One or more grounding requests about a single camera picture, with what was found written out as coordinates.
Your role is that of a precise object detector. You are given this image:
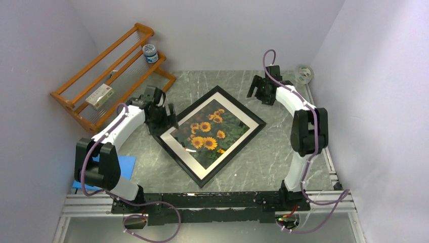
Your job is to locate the blue paper sheet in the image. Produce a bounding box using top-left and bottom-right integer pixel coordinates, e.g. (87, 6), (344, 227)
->
(72, 155), (136, 190)

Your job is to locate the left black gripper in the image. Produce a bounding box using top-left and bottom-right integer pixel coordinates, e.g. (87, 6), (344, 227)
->
(146, 103), (178, 136)

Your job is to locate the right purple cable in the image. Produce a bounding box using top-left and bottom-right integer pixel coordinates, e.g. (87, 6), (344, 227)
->
(262, 49), (351, 235)

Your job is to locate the blue white jar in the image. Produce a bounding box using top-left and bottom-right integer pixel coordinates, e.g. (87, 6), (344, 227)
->
(142, 44), (158, 64)

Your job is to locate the black picture frame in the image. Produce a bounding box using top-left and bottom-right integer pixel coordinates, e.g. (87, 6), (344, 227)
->
(153, 85), (268, 189)

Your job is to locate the white red small box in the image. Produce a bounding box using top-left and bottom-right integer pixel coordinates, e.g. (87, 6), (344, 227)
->
(85, 84), (114, 109)

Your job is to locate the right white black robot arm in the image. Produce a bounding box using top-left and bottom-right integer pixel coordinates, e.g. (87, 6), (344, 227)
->
(247, 65), (329, 210)

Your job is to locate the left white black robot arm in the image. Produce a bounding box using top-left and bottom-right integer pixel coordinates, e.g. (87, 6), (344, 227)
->
(74, 86), (178, 213)

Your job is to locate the orange wooden rack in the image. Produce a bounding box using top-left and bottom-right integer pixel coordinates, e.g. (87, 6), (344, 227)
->
(50, 23), (176, 134)

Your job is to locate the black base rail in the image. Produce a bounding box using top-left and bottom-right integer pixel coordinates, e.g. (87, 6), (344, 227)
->
(111, 190), (311, 226)

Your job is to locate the sunflower photo print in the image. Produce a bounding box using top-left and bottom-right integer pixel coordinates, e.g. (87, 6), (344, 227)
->
(170, 100), (250, 169)

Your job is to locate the clear tape roll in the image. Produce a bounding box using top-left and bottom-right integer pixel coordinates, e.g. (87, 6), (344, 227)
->
(293, 65), (314, 85)

